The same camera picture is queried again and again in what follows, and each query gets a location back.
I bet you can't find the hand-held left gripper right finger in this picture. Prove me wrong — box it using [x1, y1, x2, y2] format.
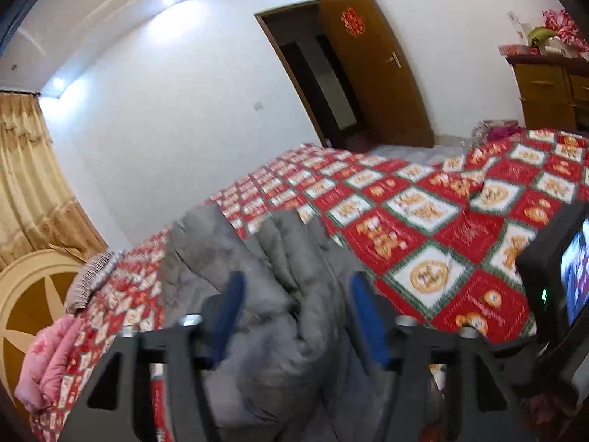
[347, 271, 539, 442]

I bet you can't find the cream wooden headboard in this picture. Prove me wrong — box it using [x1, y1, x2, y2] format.
[0, 249, 88, 406]

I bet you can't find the wooden cabinet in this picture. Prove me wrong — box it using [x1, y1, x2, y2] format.
[506, 53, 589, 132]

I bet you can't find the grey puffer jacket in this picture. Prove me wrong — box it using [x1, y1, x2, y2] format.
[156, 205, 447, 442]

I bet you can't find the brown door frame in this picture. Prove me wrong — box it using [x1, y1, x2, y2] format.
[254, 2, 369, 148]

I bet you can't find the brown wooden door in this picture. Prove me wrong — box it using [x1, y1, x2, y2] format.
[320, 0, 435, 148]

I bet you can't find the pile of clothes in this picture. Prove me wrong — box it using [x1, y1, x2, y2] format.
[474, 120, 525, 145]

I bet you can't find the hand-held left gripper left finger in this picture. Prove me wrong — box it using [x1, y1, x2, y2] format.
[57, 271, 247, 442]

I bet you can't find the beige curtain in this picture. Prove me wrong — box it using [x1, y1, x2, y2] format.
[0, 92, 109, 270]

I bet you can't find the red checkered bedspread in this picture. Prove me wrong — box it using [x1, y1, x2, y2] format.
[30, 128, 589, 442]

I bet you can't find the white box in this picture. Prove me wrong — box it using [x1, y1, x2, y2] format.
[506, 11, 530, 42]

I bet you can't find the grey striped pillow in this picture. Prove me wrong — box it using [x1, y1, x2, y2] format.
[64, 251, 123, 314]

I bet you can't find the red paper door decoration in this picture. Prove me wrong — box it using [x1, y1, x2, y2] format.
[339, 7, 366, 36]

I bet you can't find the pink folded blanket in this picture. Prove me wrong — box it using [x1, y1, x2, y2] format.
[14, 315, 86, 413]

